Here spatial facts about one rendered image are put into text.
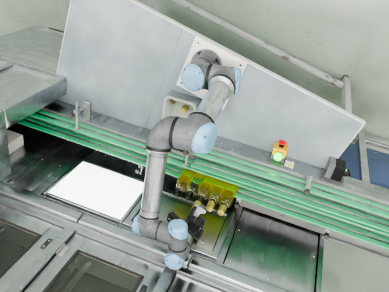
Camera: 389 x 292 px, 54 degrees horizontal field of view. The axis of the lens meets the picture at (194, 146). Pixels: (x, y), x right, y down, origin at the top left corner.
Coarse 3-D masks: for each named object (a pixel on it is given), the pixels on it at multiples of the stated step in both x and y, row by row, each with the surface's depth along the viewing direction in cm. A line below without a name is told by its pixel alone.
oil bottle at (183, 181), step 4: (184, 172) 195; (188, 172) 195; (192, 172) 196; (180, 176) 191; (184, 176) 192; (188, 176) 192; (180, 180) 189; (184, 180) 189; (188, 180) 190; (176, 184) 188; (180, 184) 187; (184, 184) 187; (176, 188) 188; (184, 188) 187
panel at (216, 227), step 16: (80, 160) 213; (64, 176) 200; (128, 176) 208; (80, 208) 183; (160, 208) 192; (176, 208) 194; (128, 224) 178; (208, 224) 188; (224, 224) 188; (208, 240) 178; (224, 240) 181; (208, 256) 170
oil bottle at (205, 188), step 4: (208, 176) 195; (204, 180) 191; (208, 180) 192; (212, 180) 192; (204, 184) 188; (208, 184) 189; (212, 184) 190; (200, 188) 185; (204, 188) 186; (208, 188) 186; (200, 192) 185; (204, 192) 184; (208, 192) 185; (208, 196) 188
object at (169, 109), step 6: (168, 96) 195; (168, 102) 200; (180, 102) 202; (186, 102) 193; (168, 108) 203; (174, 108) 205; (192, 108) 201; (162, 114) 201; (168, 114) 206; (174, 114) 207; (180, 114) 206; (186, 114) 204
